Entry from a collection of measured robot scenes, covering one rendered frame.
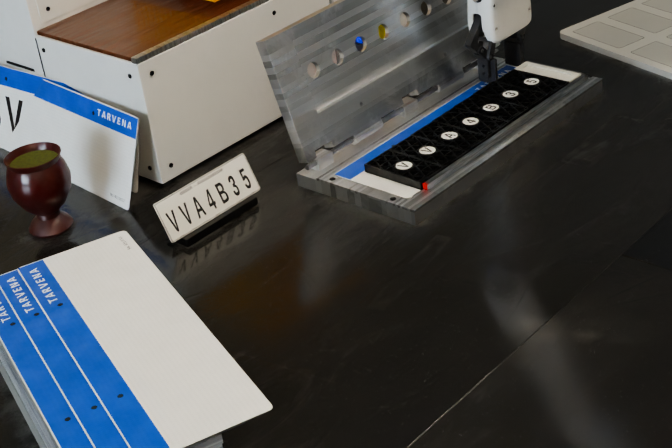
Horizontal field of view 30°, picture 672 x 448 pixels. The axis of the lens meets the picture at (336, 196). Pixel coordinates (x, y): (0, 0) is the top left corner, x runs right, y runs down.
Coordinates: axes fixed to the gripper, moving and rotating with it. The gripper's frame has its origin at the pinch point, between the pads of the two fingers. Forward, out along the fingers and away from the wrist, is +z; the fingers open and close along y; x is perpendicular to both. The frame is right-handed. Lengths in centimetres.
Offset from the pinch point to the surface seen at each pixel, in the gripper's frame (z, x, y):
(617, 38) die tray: 3.2, -6.6, 21.9
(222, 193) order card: 0.9, 9.7, -49.0
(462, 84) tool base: 2.2, 3.7, -5.0
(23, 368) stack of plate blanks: -6, -9, -92
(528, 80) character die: 0.9, -6.0, -1.6
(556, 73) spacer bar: 1.1, -8.0, 2.6
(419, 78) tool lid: -2.1, 4.7, -13.4
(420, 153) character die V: 0.9, -6.3, -27.4
